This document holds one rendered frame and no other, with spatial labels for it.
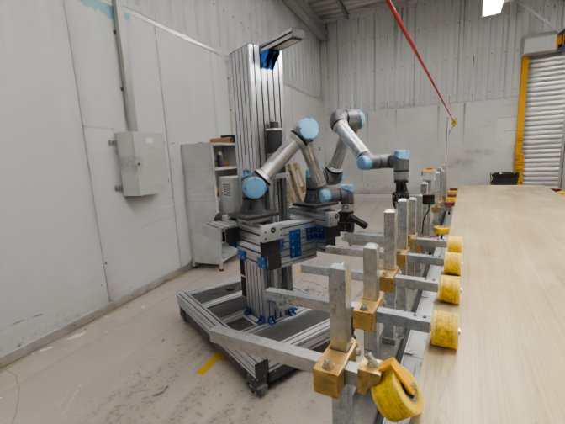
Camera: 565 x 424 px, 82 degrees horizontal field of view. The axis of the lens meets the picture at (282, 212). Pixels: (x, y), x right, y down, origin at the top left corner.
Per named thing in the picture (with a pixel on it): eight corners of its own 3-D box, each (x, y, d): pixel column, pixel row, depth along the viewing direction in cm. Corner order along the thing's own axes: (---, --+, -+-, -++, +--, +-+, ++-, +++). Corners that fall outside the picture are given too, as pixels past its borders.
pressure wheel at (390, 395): (394, 433, 56) (365, 393, 57) (403, 402, 63) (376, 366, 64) (423, 424, 53) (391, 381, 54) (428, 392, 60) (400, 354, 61)
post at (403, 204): (396, 312, 135) (398, 198, 127) (398, 309, 138) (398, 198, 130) (405, 314, 134) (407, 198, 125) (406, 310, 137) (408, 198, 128)
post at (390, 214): (382, 343, 114) (383, 209, 106) (385, 338, 117) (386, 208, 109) (393, 346, 112) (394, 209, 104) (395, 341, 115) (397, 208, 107)
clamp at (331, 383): (310, 390, 62) (309, 367, 61) (335, 352, 73) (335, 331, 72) (341, 401, 59) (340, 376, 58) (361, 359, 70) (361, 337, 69)
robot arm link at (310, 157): (286, 126, 192) (314, 201, 203) (290, 124, 181) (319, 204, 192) (303, 119, 193) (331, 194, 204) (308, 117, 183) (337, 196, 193)
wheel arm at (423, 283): (300, 272, 121) (299, 263, 120) (304, 269, 124) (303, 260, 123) (451, 294, 97) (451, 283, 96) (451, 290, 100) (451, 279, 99)
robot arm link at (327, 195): (317, 201, 192) (335, 199, 194) (323, 204, 181) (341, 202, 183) (317, 188, 190) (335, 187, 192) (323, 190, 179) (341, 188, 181)
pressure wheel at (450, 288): (440, 272, 97) (440, 277, 104) (438, 299, 95) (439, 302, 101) (462, 274, 94) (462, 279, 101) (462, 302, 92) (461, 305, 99)
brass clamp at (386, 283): (374, 290, 105) (374, 275, 104) (383, 276, 116) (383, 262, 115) (394, 294, 102) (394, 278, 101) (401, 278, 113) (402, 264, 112)
